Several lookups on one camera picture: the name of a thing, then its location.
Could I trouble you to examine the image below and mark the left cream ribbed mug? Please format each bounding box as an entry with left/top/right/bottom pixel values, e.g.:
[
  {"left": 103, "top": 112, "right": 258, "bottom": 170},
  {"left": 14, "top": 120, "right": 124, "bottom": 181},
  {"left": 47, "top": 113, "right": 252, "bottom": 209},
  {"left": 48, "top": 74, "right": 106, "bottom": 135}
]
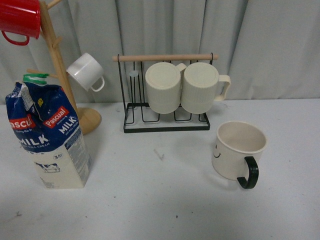
[{"left": 145, "top": 62, "right": 187, "bottom": 114}]

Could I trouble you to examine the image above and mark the white hanging mug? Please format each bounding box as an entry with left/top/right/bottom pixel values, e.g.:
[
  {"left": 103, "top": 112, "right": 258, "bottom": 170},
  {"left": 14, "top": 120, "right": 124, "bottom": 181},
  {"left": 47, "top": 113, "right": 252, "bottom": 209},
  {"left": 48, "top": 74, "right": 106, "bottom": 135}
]
[{"left": 66, "top": 53, "right": 105, "bottom": 92}]

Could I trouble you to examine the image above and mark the cream mug black handle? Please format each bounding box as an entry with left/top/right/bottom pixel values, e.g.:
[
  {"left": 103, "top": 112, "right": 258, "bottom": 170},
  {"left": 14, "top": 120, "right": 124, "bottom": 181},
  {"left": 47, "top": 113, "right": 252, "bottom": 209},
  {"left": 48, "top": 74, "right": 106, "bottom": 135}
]
[{"left": 212, "top": 121, "right": 268, "bottom": 190}]

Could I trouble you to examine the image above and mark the red hanging mug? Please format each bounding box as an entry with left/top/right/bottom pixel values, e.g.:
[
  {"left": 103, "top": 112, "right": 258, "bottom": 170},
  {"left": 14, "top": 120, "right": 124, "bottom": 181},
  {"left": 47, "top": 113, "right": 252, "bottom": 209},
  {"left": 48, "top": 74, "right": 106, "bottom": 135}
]
[{"left": 0, "top": 0, "right": 41, "bottom": 46}]

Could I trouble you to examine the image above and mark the cream ribbed mug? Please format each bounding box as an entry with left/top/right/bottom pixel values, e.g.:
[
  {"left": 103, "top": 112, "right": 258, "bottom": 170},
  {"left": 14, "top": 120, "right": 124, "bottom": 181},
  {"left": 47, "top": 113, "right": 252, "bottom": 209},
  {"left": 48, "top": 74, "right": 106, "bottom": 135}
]
[
  {"left": 180, "top": 62, "right": 231, "bottom": 114},
  {"left": 145, "top": 62, "right": 187, "bottom": 114}
]

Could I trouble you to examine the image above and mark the wooden mug tree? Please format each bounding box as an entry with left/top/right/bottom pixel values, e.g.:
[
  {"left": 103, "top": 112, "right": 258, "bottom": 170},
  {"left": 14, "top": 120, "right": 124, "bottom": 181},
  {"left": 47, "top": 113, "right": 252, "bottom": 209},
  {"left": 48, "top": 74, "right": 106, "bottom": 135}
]
[{"left": 39, "top": 0, "right": 102, "bottom": 135}]

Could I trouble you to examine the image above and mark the blue white milk carton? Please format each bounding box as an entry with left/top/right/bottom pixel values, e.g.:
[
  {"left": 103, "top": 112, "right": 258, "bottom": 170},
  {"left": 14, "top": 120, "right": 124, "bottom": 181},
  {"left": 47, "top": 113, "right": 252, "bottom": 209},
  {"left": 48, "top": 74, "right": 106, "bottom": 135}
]
[{"left": 5, "top": 73, "right": 92, "bottom": 189}]

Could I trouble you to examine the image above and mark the right cream ribbed mug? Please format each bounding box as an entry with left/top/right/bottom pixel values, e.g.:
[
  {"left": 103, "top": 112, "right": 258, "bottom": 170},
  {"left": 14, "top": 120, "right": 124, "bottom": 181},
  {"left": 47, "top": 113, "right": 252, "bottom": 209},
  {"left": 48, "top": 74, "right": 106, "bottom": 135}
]
[{"left": 180, "top": 62, "right": 231, "bottom": 114}]

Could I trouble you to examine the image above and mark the black wire cup rack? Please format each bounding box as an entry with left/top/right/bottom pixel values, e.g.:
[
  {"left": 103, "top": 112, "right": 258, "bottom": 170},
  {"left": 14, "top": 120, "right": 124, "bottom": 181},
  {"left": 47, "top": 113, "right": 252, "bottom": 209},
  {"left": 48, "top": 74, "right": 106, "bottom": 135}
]
[{"left": 112, "top": 52, "right": 219, "bottom": 134}]

